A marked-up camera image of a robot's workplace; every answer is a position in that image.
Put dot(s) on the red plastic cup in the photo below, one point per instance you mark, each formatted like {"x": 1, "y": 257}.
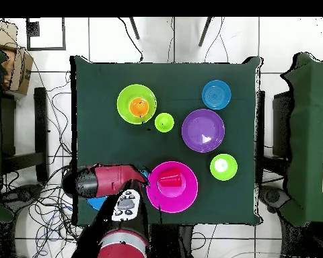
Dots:
{"x": 171, "y": 178}

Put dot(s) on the orange plastic cup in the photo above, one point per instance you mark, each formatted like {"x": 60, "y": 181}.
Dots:
{"x": 139, "y": 107}

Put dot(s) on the large blue plastic bowl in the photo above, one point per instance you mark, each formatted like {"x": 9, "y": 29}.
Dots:
{"x": 97, "y": 203}

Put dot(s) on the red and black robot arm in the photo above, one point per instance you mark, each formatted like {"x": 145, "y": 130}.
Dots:
{"x": 107, "y": 180}

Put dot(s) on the green plastic cup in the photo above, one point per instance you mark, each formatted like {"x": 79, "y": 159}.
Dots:
{"x": 164, "y": 122}

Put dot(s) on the blue plastic cup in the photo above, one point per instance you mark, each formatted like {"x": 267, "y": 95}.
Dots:
{"x": 145, "y": 173}

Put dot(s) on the purple plastic bowl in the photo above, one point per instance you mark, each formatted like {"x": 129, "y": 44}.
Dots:
{"x": 202, "y": 129}

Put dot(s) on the large green plastic bowl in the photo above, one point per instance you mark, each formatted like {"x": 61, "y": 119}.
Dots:
{"x": 123, "y": 104}

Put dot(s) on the pink plastic bowl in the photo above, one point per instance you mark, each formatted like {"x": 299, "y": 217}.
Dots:
{"x": 172, "y": 201}

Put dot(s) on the dark green tablecloth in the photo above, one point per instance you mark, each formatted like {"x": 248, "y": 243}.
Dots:
{"x": 177, "y": 80}

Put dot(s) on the small green ribbed bowl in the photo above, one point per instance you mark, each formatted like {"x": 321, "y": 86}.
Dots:
{"x": 223, "y": 166}

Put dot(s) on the small blue patterned bowl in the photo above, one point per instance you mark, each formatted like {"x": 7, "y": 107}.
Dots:
{"x": 216, "y": 94}

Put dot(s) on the black tripod leg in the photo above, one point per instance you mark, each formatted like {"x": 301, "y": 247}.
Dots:
{"x": 134, "y": 28}
{"x": 205, "y": 32}

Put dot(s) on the black metal stand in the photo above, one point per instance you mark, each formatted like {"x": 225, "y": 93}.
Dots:
{"x": 41, "y": 134}

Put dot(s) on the cardboard box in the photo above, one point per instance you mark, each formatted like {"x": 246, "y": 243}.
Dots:
{"x": 20, "y": 70}
{"x": 2, "y": 35}

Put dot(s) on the grey pedestal foot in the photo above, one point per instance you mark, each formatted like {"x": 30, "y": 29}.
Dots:
{"x": 24, "y": 194}
{"x": 273, "y": 196}

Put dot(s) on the black square frame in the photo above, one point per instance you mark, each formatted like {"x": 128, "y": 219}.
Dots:
{"x": 32, "y": 29}

